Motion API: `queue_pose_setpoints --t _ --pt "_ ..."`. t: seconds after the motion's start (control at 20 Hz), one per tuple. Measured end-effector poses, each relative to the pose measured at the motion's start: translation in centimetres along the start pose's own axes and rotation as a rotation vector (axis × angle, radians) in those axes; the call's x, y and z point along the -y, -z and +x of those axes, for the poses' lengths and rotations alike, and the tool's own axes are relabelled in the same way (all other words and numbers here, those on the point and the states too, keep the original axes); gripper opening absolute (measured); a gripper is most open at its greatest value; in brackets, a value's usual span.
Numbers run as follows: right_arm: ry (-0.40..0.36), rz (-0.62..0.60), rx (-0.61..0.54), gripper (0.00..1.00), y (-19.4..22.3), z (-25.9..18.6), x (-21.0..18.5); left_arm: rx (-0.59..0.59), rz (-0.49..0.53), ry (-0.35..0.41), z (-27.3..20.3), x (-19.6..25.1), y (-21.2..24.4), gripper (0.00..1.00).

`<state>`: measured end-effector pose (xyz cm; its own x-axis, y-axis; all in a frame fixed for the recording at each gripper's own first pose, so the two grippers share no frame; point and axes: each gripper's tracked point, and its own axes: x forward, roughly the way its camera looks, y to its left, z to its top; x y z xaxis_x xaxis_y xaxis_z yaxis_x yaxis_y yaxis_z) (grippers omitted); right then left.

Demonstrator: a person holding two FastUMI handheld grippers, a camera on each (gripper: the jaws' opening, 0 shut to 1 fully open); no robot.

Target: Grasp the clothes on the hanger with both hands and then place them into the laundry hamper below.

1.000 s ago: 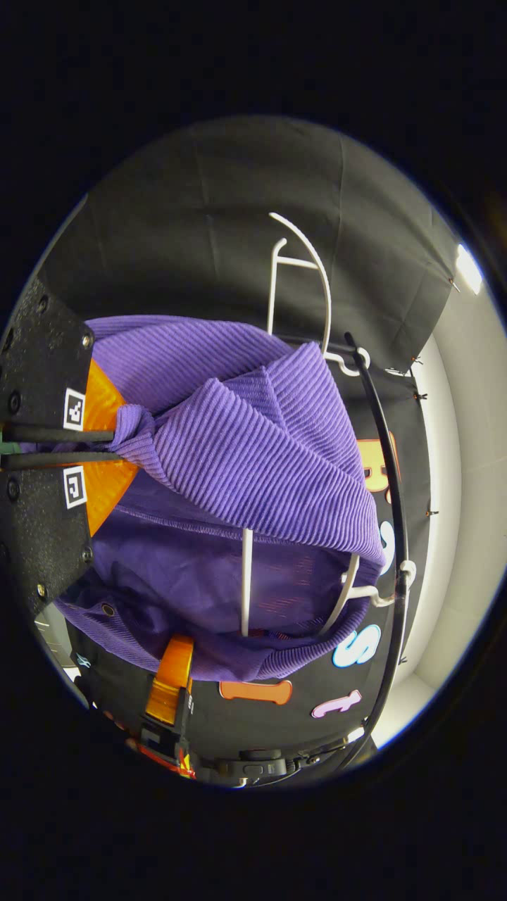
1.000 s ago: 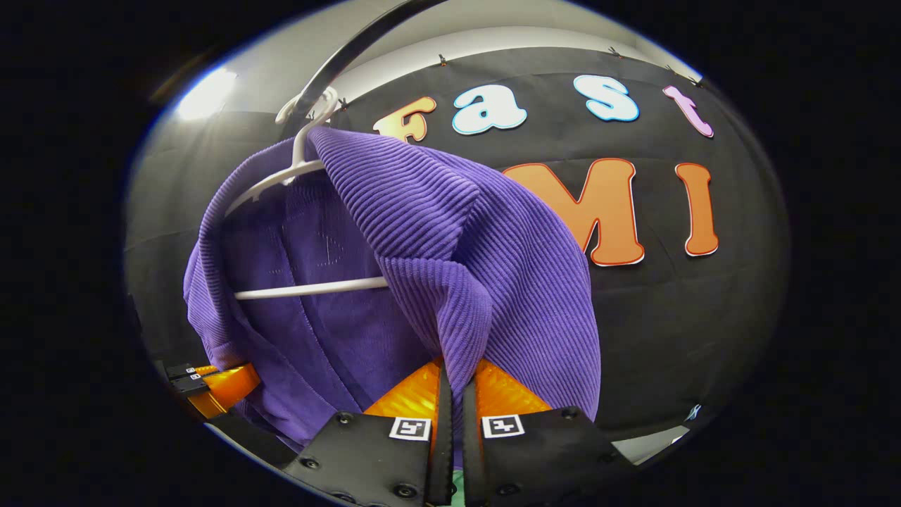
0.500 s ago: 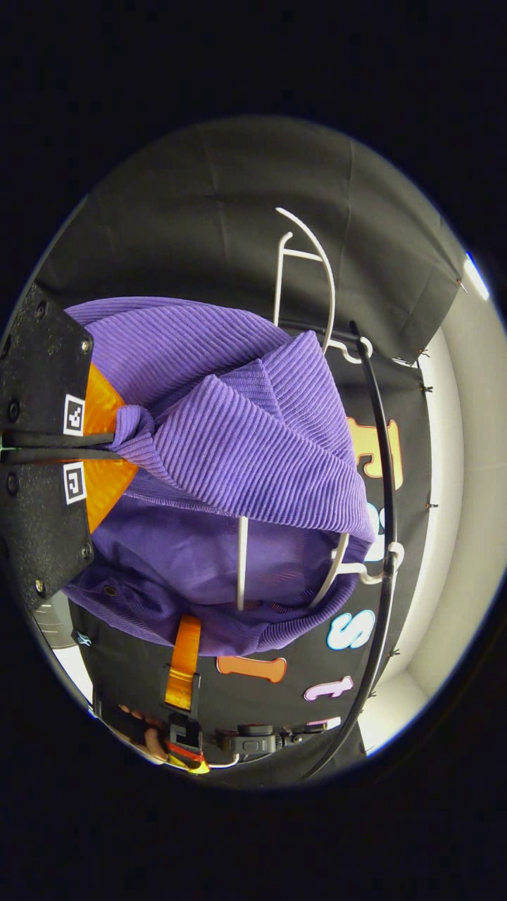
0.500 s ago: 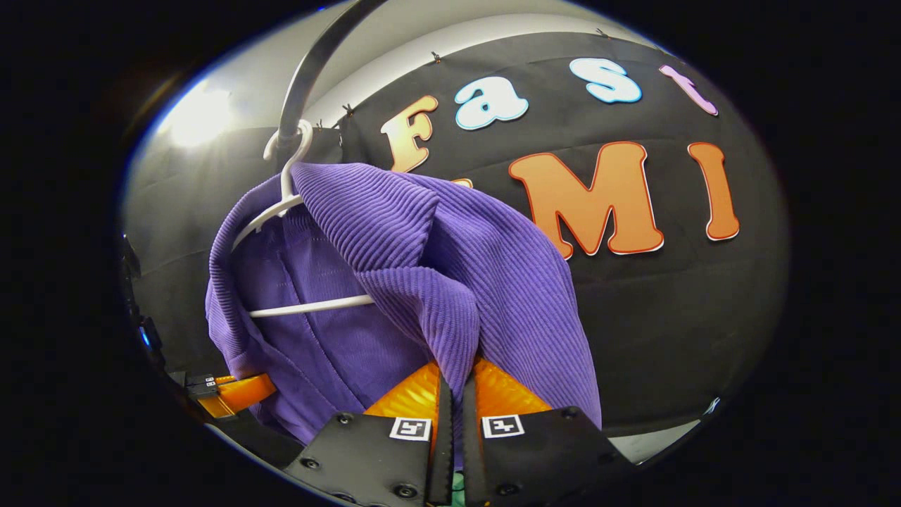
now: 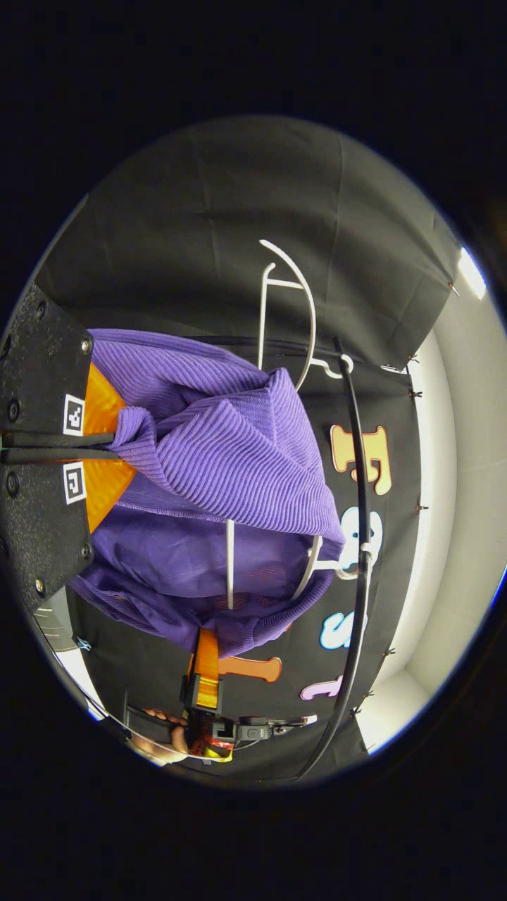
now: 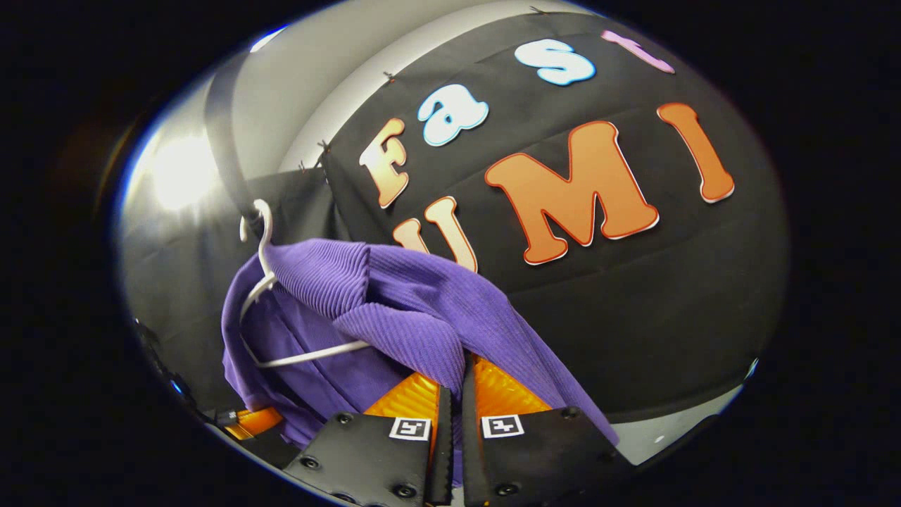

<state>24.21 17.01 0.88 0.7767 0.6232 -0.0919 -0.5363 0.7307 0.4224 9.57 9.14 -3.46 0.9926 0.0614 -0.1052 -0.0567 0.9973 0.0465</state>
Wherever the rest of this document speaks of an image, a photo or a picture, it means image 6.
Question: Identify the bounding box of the purple ribbed jacket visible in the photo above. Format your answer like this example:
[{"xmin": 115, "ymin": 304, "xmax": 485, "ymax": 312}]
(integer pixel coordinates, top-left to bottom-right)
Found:
[{"xmin": 220, "ymin": 238, "xmax": 620, "ymax": 487}]

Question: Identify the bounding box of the white plastic hanger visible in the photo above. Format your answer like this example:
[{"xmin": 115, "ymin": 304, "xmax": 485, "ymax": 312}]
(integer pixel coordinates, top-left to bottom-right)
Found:
[{"xmin": 238, "ymin": 199, "xmax": 372, "ymax": 369}]

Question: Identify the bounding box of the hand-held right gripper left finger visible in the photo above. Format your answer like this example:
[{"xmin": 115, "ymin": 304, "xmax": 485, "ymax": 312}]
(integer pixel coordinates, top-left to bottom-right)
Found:
[{"xmin": 282, "ymin": 372, "xmax": 455, "ymax": 507}]

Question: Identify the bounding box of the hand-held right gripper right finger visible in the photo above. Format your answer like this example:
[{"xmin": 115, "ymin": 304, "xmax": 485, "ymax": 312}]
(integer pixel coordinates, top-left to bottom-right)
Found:
[{"xmin": 461, "ymin": 356, "xmax": 634, "ymax": 507}]

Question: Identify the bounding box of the black backdrop cloth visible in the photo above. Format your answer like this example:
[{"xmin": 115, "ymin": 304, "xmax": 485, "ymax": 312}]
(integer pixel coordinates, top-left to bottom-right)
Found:
[{"xmin": 120, "ymin": 11, "xmax": 789, "ymax": 423}]

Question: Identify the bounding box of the ceiling light panel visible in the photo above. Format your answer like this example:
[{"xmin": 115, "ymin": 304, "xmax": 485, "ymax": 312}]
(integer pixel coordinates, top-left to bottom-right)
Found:
[{"xmin": 148, "ymin": 130, "xmax": 220, "ymax": 212}]

